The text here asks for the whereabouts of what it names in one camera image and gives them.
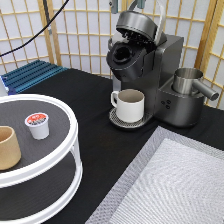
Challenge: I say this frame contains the steel milk frother jug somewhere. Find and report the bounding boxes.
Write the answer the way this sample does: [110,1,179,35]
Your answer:
[173,68,219,101]

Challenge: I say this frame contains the grey pod coffee machine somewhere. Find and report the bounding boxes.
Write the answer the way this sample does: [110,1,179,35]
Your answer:
[106,0,204,129]

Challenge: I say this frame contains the red-lidded coffee pod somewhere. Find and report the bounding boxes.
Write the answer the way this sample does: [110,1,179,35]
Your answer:
[25,112,49,140]

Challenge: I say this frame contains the wooden shoji folding screen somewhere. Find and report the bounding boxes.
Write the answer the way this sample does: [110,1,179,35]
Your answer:
[0,0,224,110]

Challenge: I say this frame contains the white two-tier round shelf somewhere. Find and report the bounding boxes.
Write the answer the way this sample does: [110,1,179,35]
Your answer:
[0,94,83,224]

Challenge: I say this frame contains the white ceramic mug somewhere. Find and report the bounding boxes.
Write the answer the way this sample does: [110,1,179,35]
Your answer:
[111,89,145,123]

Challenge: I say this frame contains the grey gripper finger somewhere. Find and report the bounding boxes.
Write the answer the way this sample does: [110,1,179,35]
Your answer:
[137,0,146,9]
[111,0,118,14]

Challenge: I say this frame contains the black table cloth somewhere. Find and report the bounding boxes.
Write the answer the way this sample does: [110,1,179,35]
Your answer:
[25,69,224,224]

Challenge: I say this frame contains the grey woven placemat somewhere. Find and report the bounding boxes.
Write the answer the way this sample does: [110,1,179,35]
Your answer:
[85,127,224,224]

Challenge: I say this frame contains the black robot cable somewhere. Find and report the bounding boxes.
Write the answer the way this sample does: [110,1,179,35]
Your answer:
[0,0,71,58]

